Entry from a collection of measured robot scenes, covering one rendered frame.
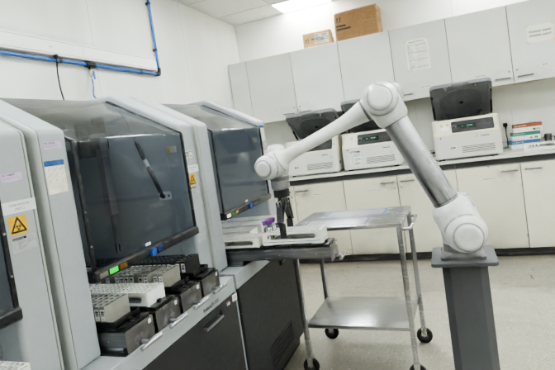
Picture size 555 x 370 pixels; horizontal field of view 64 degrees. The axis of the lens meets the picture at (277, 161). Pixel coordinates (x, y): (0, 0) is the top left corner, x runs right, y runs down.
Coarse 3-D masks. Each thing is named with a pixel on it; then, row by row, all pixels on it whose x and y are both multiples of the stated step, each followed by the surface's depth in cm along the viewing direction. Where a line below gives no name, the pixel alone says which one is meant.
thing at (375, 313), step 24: (312, 216) 270; (336, 216) 259; (360, 216) 250; (384, 216) 240; (408, 216) 260; (408, 288) 222; (336, 312) 257; (360, 312) 253; (384, 312) 248; (408, 312) 223; (336, 336) 285; (432, 336) 262; (312, 360) 246
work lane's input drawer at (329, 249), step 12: (336, 240) 212; (228, 252) 218; (240, 252) 216; (252, 252) 213; (264, 252) 211; (276, 252) 209; (288, 252) 207; (300, 252) 205; (312, 252) 203; (324, 252) 201; (336, 252) 209
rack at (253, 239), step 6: (240, 234) 227; (246, 234) 226; (252, 234) 223; (258, 234) 221; (228, 240) 219; (234, 240) 218; (240, 240) 217; (246, 240) 216; (252, 240) 215; (258, 240) 214; (228, 246) 220; (234, 246) 218; (240, 246) 217; (246, 246) 216; (252, 246) 215; (258, 246) 214
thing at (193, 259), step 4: (192, 256) 188; (196, 256) 189; (184, 260) 183; (188, 260) 184; (192, 260) 187; (196, 260) 189; (184, 264) 181; (188, 264) 183; (192, 264) 186; (196, 264) 188; (184, 268) 181; (188, 268) 183; (192, 268) 186; (196, 268) 188; (184, 272) 181; (188, 272) 183
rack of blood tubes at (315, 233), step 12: (276, 228) 219; (288, 228) 216; (300, 228) 212; (312, 228) 207; (324, 228) 207; (264, 240) 212; (276, 240) 210; (288, 240) 208; (300, 240) 206; (312, 240) 204; (324, 240) 205
